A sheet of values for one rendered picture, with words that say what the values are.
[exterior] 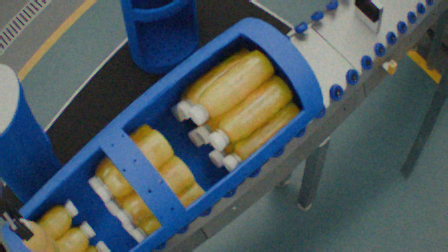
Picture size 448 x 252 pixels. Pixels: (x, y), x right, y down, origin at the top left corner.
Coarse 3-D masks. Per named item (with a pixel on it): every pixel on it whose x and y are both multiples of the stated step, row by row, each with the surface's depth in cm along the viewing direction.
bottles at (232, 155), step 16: (176, 112) 168; (288, 112) 163; (208, 128) 163; (272, 128) 162; (240, 144) 161; (256, 144) 160; (224, 160) 161; (240, 160) 161; (96, 192) 162; (192, 192) 156; (112, 208) 156; (80, 224) 161; (144, 224) 154; (160, 224) 153; (64, 240) 150; (80, 240) 151
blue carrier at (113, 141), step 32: (224, 32) 163; (256, 32) 157; (192, 64) 156; (288, 64) 154; (160, 96) 168; (320, 96) 160; (128, 128) 167; (160, 128) 173; (192, 128) 176; (288, 128) 157; (96, 160) 164; (128, 160) 144; (192, 160) 174; (256, 160) 156; (64, 192) 161; (160, 192) 145; (224, 192) 156; (96, 224) 166
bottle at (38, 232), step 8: (32, 224) 119; (40, 232) 120; (24, 240) 118; (32, 240) 118; (40, 240) 119; (48, 240) 125; (32, 248) 119; (40, 248) 120; (48, 248) 124; (56, 248) 130
